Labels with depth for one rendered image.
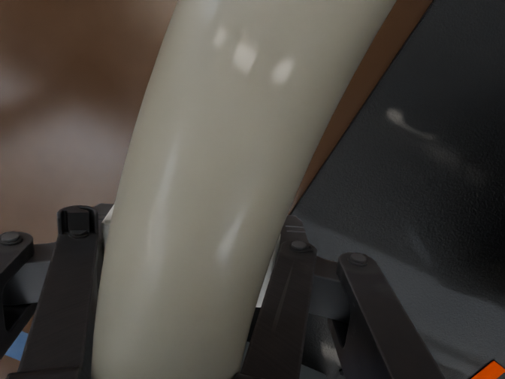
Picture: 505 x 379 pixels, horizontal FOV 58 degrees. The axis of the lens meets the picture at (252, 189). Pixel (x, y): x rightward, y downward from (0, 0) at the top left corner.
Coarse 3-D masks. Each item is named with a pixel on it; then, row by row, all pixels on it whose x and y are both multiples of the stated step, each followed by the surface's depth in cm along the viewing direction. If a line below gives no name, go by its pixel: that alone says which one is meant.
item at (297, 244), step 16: (288, 256) 14; (304, 256) 14; (272, 272) 13; (288, 272) 13; (304, 272) 13; (272, 288) 12; (288, 288) 12; (304, 288) 13; (272, 304) 12; (288, 304) 12; (304, 304) 12; (272, 320) 11; (288, 320) 11; (304, 320) 11; (256, 336) 10; (272, 336) 10; (288, 336) 11; (304, 336) 11; (256, 352) 10; (272, 352) 10; (288, 352) 10; (256, 368) 9; (272, 368) 10; (288, 368) 10
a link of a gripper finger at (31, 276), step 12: (108, 204) 18; (36, 252) 14; (48, 252) 14; (24, 264) 13; (36, 264) 14; (48, 264) 14; (24, 276) 14; (36, 276) 14; (12, 288) 14; (24, 288) 14; (36, 288) 14; (12, 300) 14; (24, 300) 14; (36, 300) 14
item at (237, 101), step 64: (192, 0) 6; (256, 0) 6; (320, 0) 6; (384, 0) 6; (192, 64) 6; (256, 64) 6; (320, 64) 6; (192, 128) 6; (256, 128) 6; (320, 128) 7; (128, 192) 7; (192, 192) 7; (256, 192) 7; (128, 256) 7; (192, 256) 7; (256, 256) 7; (128, 320) 8; (192, 320) 7
